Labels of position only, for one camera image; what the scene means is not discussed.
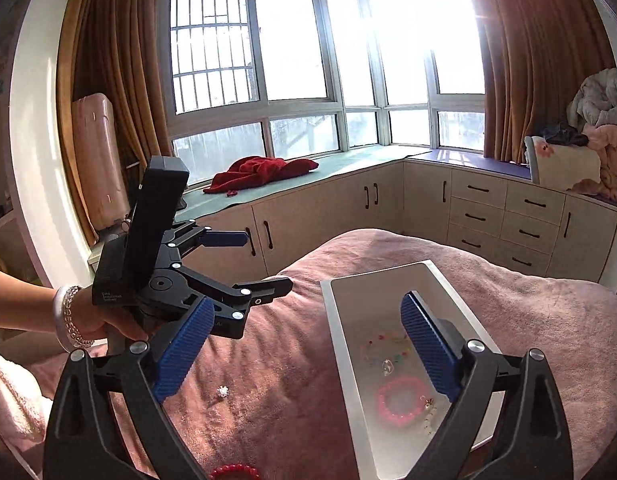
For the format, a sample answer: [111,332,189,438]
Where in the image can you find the white rectangular storage box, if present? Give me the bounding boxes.
[320,259,507,480]

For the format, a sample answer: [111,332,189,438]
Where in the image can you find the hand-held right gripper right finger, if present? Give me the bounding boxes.
[399,290,574,480]

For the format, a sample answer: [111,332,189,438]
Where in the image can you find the red bead bracelet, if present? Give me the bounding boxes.
[209,464,262,480]

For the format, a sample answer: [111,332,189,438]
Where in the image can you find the brown curtain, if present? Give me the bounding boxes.
[459,0,617,167]
[58,0,175,241]

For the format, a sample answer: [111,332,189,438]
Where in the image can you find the pink bed blanket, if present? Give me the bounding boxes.
[0,228,617,480]

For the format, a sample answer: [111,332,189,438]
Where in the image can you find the pink bead bracelet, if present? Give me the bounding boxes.
[376,377,427,429]

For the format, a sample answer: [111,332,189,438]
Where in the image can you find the pink crumpled blanket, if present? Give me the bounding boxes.
[583,124,617,197]

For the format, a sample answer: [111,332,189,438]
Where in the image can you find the green sill mat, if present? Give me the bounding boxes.
[176,142,430,224]

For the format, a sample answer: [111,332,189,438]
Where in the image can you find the person's left hand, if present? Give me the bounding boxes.
[81,300,150,345]

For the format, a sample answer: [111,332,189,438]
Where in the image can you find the pastel multicolour bead bracelet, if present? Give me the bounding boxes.
[361,330,412,367]

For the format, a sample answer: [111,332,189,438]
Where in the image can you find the grey white crumpled blanket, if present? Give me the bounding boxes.
[567,67,617,129]

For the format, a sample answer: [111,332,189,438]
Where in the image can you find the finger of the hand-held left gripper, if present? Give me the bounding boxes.
[181,275,294,320]
[163,224,250,262]

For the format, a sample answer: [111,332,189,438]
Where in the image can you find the beige window cabinet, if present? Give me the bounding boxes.
[88,160,617,286]

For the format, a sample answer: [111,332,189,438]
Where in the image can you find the red cloth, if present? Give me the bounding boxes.
[203,156,319,196]

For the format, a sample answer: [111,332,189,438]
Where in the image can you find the dark clothes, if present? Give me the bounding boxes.
[541,121,589,149]

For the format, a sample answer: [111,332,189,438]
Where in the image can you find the bay window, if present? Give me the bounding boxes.
[158,0,489,189]

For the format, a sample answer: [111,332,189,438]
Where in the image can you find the pink suitcase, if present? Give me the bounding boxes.
[71,92,132,234]

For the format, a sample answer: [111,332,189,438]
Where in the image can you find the white bangle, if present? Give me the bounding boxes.
[52,285,77,354]

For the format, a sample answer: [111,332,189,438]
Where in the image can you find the clear crystal bead bracelet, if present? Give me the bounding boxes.
[62,285,96,350]

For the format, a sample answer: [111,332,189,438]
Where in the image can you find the person's left forearm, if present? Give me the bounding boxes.
[0,266,94,347]

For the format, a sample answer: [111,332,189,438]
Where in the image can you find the white printed cushion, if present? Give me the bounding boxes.
[525,135,602,194]

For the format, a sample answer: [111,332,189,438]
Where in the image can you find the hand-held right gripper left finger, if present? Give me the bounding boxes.
[42,294,216,480]

